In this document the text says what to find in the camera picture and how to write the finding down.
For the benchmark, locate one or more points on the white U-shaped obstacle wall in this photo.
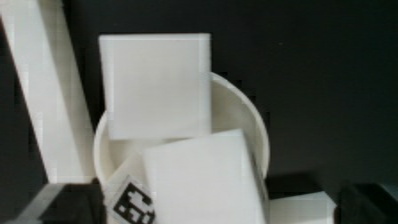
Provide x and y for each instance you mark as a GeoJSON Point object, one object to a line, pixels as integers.
{"type": "Point", "coordinates": [41, 50]}

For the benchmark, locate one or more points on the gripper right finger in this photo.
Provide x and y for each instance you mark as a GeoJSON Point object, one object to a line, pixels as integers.
{"type": "Point", "coordinates": [368, 204]}

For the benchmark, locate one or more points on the white stool leg with tags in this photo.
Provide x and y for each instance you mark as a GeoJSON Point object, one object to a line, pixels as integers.
{"type": "Point", "coordinates": [128, 199]}

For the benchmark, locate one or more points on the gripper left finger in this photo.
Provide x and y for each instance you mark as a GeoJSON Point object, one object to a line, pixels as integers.
{"type": "Point", "coordinates": [66, 204]}

